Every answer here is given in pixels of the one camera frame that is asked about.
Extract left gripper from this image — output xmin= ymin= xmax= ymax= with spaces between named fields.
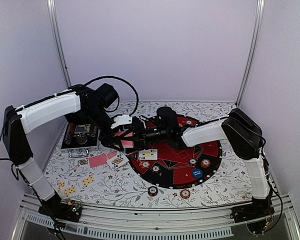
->
xmin=83 ymin=105 xmax=125 ymax=151

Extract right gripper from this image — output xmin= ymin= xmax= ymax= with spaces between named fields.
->
xmin=120 ymin=122 xmax=170 ymax=151

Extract red playing card deck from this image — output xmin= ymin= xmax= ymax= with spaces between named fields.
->
xmin=114 ymin=131 xmax=134 ymax=148

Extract two of clubs card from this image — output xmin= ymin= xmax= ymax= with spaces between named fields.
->
xmin=138 ymin=149 xmax=158 ymax=160

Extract face-down red card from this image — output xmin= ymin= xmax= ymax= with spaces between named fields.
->
xmin=88 ymin=154 xmax=108 ymax=168
xmin=106 ymin=150 xmax=119 ymax=160

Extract dark chips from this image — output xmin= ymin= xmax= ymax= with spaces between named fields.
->
xmin=151 ymin=165 xmax=161 ymax=173
xmin=189 ymin=158 xmax=197 ymax=166

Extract dark poker chip stack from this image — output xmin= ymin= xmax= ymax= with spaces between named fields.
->
xmin=148 ymin=186 xmax=158 ymax=197

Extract blue small blind button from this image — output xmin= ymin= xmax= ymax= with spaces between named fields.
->
xmin=191 ymin=168 xmax=203 ymax=179

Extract orange poker chip stack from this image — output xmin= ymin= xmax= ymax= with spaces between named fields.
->
xmin=180 ymin=189 xmax=191 ymax=199

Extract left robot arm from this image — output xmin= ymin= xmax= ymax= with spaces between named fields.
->
xmin=0 ymin=79 xmax=123 ymax=223

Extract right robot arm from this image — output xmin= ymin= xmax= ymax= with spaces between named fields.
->
xmin=126 ymin=106 xmax=277 ymax=235

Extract aluminium poker case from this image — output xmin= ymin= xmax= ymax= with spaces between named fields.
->
xmin=60 ymin=123 xmax=99 ymax=158

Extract face card on cloth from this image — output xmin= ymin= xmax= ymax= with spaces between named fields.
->
xmin=74 ymin=158 xmax=90 ymax=168

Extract floral table cloth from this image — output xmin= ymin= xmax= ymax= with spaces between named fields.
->
xmin=37 ymin=100 xmax=273 ymax=210

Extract round red black poker mat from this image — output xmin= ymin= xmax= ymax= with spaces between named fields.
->
xmin=126 ymin=114 xmax=222 ymax=189

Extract diamonds card bottom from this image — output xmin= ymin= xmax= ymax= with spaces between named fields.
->
xmin=62 ymin=186 xmax=78 ymax=197

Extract diamonds card left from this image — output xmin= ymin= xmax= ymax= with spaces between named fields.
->
xmin=57 ymin=181 xmax=66 ymax=193

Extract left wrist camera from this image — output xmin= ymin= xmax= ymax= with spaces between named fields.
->
xmin=111 ymin=115 xmax=133 ymax=129

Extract front aluminium rail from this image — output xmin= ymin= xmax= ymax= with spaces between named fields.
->
xmin=9 ymin=193 xmax=300 ymax=240

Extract left aluminium frame post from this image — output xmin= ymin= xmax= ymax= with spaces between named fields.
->
xmin=46 ymin=0 xmax=72 ymax=87

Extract aluminium frame post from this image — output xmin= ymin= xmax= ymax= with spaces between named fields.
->
xmin=235 ymin=0 xmax=265 ymax=107
xmin=46 ymin=0 xmax=72 ymax=87

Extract right aluminium frame post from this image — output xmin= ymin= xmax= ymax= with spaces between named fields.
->
xmin=235 ymin=0 xmax=265 ymax=107

